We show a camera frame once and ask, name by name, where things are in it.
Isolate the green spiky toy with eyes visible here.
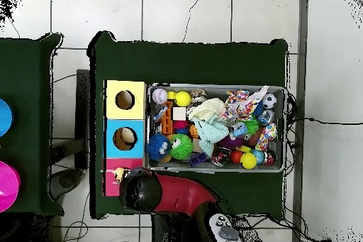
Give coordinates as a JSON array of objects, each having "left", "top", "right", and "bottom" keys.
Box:
[{"left": 169, "top": 133, "right": 194, "bottom": 160}]

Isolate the blue spiky ball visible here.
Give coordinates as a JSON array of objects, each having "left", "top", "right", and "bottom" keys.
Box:
[{"left": 146, "top": 133, "right": 172, "bottom": 162}]

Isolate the yellow plush duck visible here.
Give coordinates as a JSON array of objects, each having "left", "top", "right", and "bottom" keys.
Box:
[{"left": 113, "top": 167, "right": 126, "bottom": 182}]

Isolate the wooden box with three holes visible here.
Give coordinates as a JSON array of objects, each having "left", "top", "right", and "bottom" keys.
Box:
[{"left": 102, "top": 79, "right": 148, "bottom": 197}]

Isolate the shallow silver mesh bin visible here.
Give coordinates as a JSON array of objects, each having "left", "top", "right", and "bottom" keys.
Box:
[{"left": 145, "top": 82, "right": 286, "bottom": 173}]

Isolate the yellow tennis ball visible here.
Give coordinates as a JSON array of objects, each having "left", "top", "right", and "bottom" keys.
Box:
[{"left": 174, "top": 90, "right": 192, "bottom": 107}]

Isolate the cream cloth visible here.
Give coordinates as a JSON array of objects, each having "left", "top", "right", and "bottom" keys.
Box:
[{"left": 188, "top": 97, "right": 227, "bottom": 122}]

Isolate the white baseball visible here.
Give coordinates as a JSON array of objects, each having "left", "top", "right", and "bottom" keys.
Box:
[{"left": 152, "top": 87, "right": 169, "bottom": 105}]

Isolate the mint green cloth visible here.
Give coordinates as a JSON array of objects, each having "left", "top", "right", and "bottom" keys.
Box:
[{"left": 190, "top": 116, "right": 230, "bottom": 158}]

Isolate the blue plastic compartment tray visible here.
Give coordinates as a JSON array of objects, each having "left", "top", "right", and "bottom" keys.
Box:
[{"left": 189, "top": 152, "right": 210, "bottom": 167}]

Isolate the dark green table cloth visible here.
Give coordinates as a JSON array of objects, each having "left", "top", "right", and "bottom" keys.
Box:
[
  {"left": 87, "top": 31, "right": 289, "bottom": 219},
  {"left": 0, "top": 33, "right": 65, "bottom": 216}
]

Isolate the polka dot cloth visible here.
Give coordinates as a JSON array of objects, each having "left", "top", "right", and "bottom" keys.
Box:
[{"left": 219, "top": 84, "right": 269, "bottom": 122}]

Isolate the smooth yellow ball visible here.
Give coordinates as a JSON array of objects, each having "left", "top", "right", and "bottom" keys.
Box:
[{"left": 240, "top": 152, "right": 258, "bottom": 170}]

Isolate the blue bowl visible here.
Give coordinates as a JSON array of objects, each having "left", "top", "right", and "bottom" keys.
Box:
[{"left": 0, "top": 98, "right": 14, "bottom": 138}]

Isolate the magenta bowl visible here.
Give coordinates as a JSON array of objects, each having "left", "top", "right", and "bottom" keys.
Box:
[{"left": 0, "top": 160, "right": 21, "bottom": 213}]

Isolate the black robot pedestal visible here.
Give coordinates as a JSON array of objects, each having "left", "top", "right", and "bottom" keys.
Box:
[{"left": 151, "top": 214, "right": 199, "bottom": 242}]

